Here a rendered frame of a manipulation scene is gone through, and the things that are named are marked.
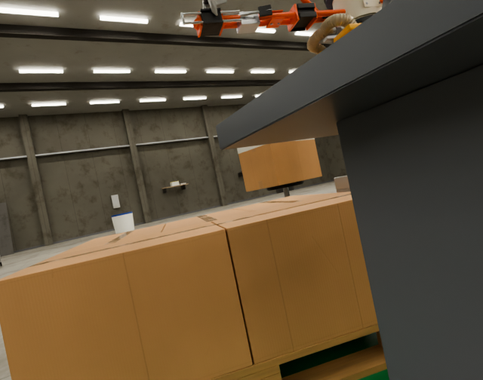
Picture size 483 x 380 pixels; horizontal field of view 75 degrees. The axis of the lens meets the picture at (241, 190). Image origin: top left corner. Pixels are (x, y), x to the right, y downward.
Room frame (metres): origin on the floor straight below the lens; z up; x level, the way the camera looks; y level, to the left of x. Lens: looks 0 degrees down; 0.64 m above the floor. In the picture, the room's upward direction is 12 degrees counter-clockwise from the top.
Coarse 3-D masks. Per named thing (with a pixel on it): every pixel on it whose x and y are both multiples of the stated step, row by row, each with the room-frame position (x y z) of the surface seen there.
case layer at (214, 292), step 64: (64, 256) 1.05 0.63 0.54; (128, 256) 0.84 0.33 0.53; (192, 256) 0.88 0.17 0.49; (256, 256) 0.91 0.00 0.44; (320, 256) 0.96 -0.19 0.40; (0, 320) 0.77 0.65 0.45; (64, 320) 0.80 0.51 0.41; (128, 320) 0.83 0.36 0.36; (192, 320) 0.87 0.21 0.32; (256, 320) 0.91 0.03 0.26; (320, 320) 0.95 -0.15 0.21
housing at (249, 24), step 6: (240, 12) 1.07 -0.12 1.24; (246, 12) 1.08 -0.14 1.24; (240, 18) 1.07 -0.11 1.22; (246, 18) 1.07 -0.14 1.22; (252, 18) 1.08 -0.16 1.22; (258, 18) 1.09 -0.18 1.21; (240, 24) 1.08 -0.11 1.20; (246, 24) 1.08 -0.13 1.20; (252, 24) 1.08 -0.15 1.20; (258, 24) 1.09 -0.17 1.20; (240, 30) 1.11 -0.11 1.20; (246, 30) 1.12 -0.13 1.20; (252, 30) 1.12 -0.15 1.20
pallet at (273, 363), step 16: (352, 336) 0.96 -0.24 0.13; (304, 352) 0.93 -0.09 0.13; (368, 352) 1.05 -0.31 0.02; (256, 368) 0.90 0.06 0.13; (272, 368) 0.91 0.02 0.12; (320, 368) 1.02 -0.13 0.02; (336, 368) 1.01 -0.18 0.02; (352, 368) 0.99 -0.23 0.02; (368, 368) 0.97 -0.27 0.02; (384, 368) 0.98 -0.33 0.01
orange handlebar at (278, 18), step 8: (224, 16) 1.05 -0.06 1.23; (232, 16) 1.06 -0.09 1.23; (272, 16) 1.10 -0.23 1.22; (280, 16) 1.11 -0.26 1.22; (288, 16) 1.12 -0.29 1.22; (320, 16) 1.16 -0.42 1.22; (328, 16) 1.17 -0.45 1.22; (192, 24) 1.06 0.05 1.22; (232, 24) 1.10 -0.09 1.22; (264, 24) 1.14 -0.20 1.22; (272, 24) 1.14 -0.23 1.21; (280, 24) 1.16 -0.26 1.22; (288, 24) 1.17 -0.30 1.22
